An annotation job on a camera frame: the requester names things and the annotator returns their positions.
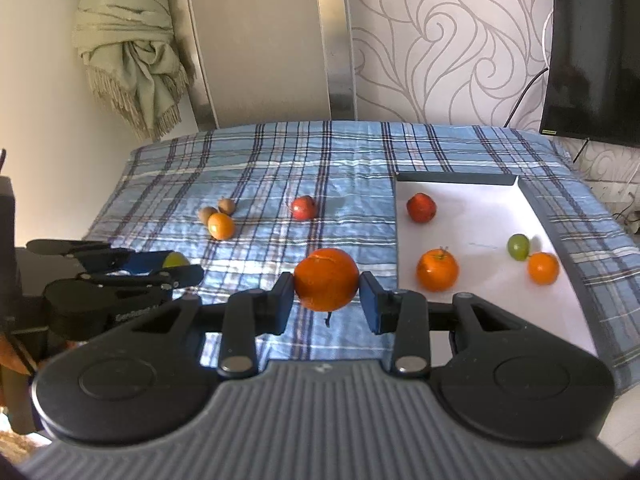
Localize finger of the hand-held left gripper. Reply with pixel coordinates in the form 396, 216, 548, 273
26, 239, 168, 276
42, 265, 206, 307

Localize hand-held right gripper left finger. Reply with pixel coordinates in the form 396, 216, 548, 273
132, 272, 296, 380

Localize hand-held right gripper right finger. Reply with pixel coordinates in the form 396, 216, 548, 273
360, 271, 521, 379

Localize large orange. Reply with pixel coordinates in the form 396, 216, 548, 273
293, 247, 360, 311

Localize orange tangerine with stem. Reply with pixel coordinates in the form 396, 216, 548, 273
416, 246, 460, 292

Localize small orange tangerine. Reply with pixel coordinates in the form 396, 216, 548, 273
528, 252, 560, 286
207, 212, 236, 241

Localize red apple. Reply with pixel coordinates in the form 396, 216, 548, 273
406, 192, 437, 224
291, 195, 319, 221

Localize white tray with grey rim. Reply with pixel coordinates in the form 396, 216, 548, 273
392, 171, 607, 362

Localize blue plaid cloth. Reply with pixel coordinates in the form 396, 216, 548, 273
80, 120, 640, 397

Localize pale green fringed curtain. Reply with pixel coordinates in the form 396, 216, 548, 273
72, 0, 197, 142

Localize black flat screen television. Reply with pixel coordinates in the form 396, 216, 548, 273
539, 0, 640, 149

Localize black television cable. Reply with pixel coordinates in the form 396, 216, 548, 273
504, 66, 549, 129

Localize metal wall strip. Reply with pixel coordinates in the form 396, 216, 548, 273
312, 0, 359, 122

